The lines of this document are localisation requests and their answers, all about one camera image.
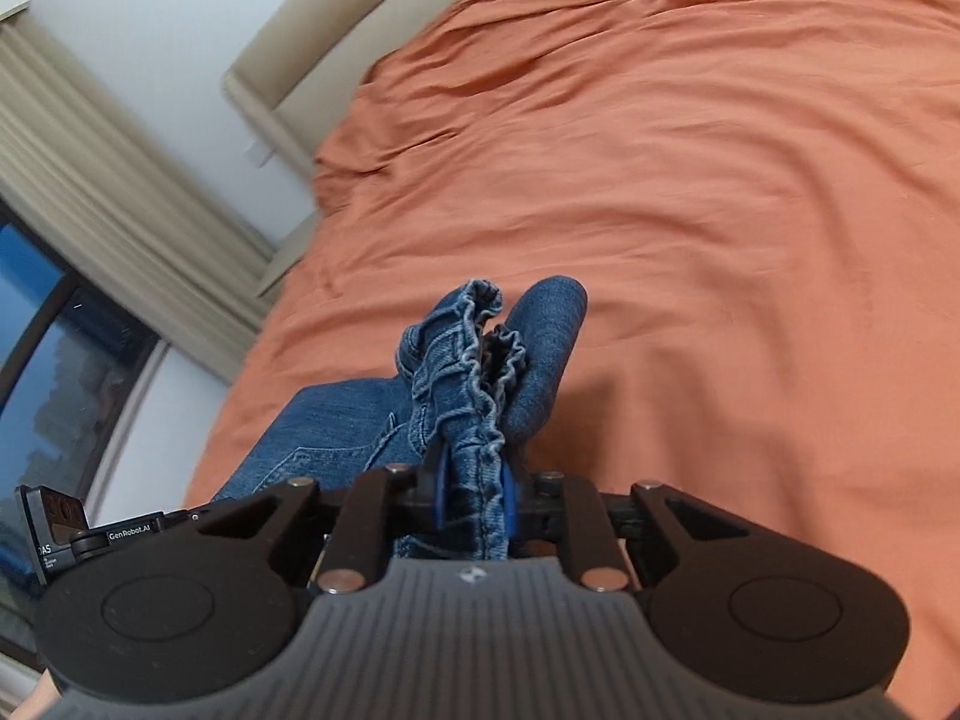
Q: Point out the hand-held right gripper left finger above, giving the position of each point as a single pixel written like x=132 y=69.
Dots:
x=442 y=491

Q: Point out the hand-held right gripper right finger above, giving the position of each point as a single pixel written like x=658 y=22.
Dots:
x=510 y=499

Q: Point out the blue denim pants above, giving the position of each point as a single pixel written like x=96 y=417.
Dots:
x=337 y=435

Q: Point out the dark framed window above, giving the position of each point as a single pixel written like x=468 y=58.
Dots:
x=52 y=375

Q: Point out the orange bed sheet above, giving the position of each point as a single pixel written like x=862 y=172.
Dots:
x=675 y=202

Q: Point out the beige curtain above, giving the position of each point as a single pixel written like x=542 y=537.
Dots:
x=112 y=187

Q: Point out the beige padded headboard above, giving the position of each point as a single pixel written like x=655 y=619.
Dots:
x=322 y=45

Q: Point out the white wall outlet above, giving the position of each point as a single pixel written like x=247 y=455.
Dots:
x=259 y=154

